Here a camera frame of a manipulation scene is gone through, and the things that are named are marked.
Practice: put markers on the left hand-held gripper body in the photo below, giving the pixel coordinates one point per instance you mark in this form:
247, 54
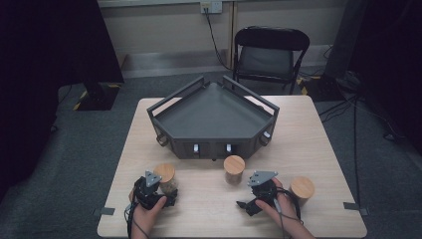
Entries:
147, 192

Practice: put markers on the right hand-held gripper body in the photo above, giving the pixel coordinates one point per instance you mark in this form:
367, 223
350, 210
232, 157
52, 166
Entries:
263, 191

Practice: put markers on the glass jar with bamboo lid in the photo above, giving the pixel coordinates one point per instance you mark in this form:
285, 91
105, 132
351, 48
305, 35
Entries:
234, 166
302, 188
166, 173

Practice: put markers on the dark grey corner shelf rack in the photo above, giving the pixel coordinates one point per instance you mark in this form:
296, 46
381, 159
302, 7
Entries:
212, 116

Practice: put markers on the person's left hand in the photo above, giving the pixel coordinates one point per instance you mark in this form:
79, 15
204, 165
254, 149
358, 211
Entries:
142, 217

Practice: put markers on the person's right hand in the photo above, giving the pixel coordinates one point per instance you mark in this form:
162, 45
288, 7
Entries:
282, 209

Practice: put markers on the grey tape strip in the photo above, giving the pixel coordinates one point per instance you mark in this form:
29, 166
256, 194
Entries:
355, 207
105, 211

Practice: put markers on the black stand base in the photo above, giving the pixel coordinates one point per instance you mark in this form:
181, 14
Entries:
323, 89
99, 96

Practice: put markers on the black folding chair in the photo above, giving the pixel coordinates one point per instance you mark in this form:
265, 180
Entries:
265, 59

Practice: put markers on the black curtain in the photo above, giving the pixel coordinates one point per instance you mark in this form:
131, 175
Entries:
391, 59
49, 66

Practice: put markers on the grey curtain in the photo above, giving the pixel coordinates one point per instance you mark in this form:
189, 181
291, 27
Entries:
341, 36

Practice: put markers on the beige wall conduit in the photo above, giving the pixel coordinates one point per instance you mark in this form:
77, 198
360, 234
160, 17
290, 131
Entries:
233, 33

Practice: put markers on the white wall socket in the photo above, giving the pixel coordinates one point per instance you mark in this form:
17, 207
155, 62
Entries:
211, 6

